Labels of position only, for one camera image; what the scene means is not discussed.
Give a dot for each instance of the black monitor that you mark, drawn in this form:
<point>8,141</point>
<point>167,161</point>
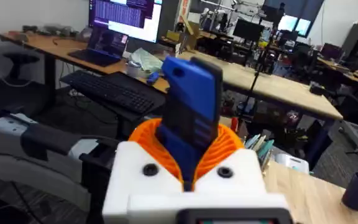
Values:
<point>248,30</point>

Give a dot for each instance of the blue electric screwdriver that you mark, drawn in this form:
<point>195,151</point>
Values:
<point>194,99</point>

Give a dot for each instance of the large computer monitor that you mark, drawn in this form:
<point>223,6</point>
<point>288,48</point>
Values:
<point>129,17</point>

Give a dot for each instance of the black office chair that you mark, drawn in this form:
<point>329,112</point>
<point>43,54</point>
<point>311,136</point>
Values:
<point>20,60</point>

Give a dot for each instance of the dark laptop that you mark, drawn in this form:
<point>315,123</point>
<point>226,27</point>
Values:
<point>101,49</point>

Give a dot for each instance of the cardboard box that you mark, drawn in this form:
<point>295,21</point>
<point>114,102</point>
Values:
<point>186,35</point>

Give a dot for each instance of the white orange right gripper right finger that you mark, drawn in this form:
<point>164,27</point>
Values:
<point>241,174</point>

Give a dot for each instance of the long wooden desk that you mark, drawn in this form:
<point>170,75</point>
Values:
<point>275,87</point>

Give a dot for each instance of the small white box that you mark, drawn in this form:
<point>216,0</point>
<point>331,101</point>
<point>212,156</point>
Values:
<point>292,162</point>

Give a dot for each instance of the white orange right gripper left finger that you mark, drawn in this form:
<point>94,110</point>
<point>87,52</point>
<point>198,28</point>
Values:
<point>129,168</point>

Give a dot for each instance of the black tripod stand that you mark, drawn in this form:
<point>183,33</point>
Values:
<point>256,74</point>

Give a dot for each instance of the black keyboard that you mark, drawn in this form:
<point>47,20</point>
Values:
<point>113,90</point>

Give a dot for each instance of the pale green cloth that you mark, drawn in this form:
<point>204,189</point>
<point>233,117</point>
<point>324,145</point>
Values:
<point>146,60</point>

